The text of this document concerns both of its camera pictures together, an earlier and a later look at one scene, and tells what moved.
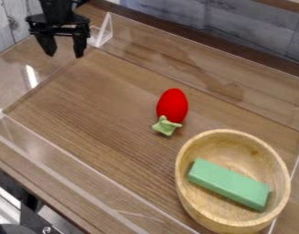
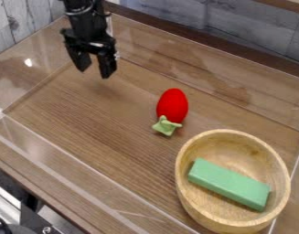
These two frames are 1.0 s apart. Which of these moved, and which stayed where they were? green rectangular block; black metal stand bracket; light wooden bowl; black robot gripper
Moved: black robot gripper
Stayed: black metal stand bracket; green rectangular block; light wooden bowl
